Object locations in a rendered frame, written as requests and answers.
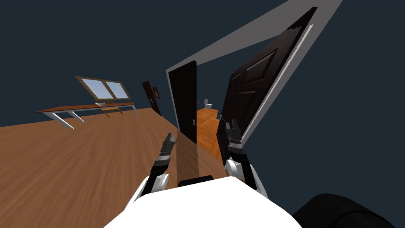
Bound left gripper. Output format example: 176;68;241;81
160;133;177;157

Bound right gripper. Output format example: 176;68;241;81
225;119;243;145

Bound plain black door leaf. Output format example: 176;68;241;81
167;60;198;145

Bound black panelled door leaf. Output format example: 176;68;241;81
216;6;318;166

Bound dark brown door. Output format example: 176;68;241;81
142;80;162;116

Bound orange wooden chair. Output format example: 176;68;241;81
101;106;124;118

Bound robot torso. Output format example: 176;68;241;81
104;175;303;228

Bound wood framed window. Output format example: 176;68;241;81
74;76;131;103

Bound long brown table white legs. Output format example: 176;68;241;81
34;101;140;130

